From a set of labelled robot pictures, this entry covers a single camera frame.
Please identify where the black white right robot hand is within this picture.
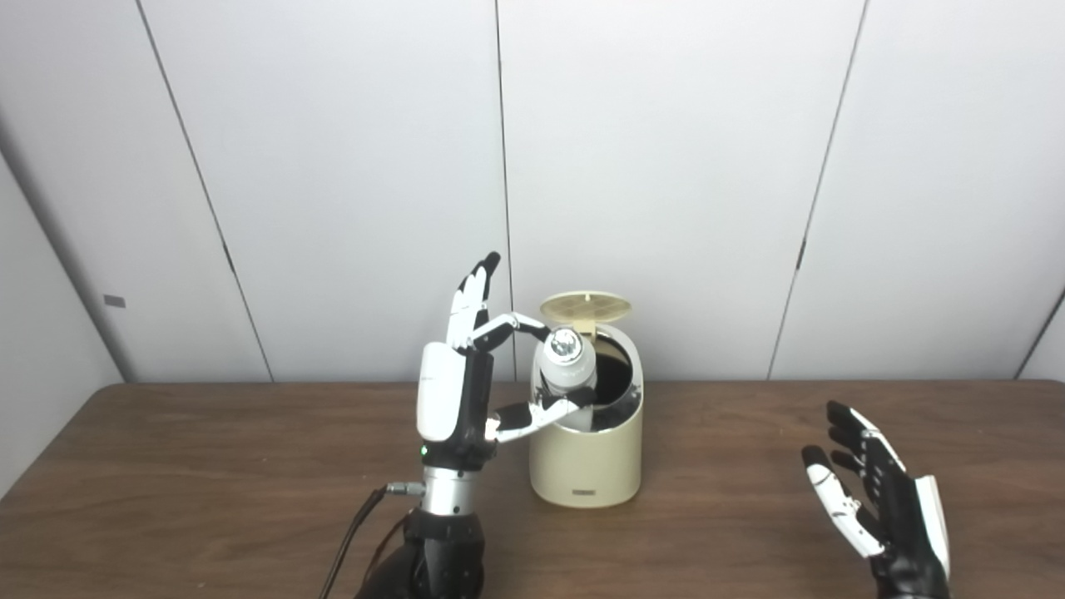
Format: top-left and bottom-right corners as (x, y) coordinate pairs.
(801, 400), (952, 599)

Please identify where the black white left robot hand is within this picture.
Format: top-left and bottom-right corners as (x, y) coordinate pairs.
(414, 251), (598, 473)

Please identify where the small white plastic bottle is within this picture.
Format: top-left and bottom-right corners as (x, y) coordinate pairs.
(541, 328), (598, 433)

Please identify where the cream-colored bin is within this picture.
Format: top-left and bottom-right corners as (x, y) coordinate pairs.
(529, 323), (646, 508)

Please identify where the cream round bin lid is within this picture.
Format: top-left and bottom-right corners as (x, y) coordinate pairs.
(539, 290), (633, 335)

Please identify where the thick black left wrist cable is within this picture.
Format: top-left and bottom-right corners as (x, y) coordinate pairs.
(319, 480), (427, 599)

